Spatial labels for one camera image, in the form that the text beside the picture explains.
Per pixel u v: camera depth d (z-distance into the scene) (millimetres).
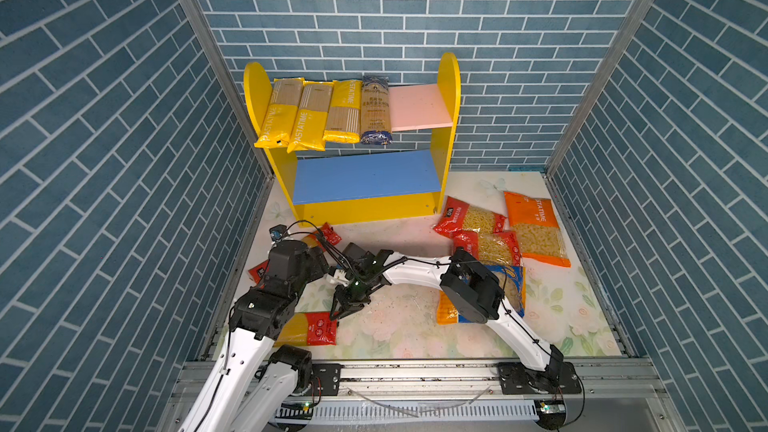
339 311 800
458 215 1019
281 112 753
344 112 754
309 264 669
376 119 738
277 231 629
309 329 800
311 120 737
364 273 751
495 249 935
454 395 723
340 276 838
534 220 1008
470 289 573
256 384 462
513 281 847
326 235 985
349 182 1025
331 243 988
